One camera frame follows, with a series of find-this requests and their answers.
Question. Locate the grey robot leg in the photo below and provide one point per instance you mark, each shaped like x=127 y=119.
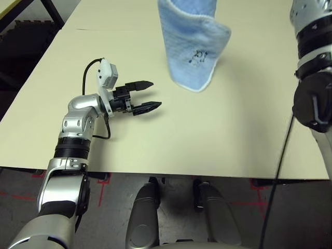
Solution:
x=142 y=207
x=218 y=212

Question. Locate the light blue towel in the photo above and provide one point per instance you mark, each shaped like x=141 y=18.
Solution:
x=192 y=39

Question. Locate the black foam floor mat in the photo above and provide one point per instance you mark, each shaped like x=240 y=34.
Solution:
x=26 y=52

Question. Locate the black table foot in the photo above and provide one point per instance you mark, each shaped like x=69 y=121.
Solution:
x=39 y=171
x=103 y=177

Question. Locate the grey robot right leg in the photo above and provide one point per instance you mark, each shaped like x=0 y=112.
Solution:
x=218 y=212

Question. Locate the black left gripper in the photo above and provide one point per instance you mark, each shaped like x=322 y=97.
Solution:
x=120 y=102

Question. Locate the grey robot left leg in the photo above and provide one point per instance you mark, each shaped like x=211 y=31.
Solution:
x=142 y=207

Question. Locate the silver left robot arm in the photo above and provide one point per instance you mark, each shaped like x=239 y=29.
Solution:
x=77 y=103

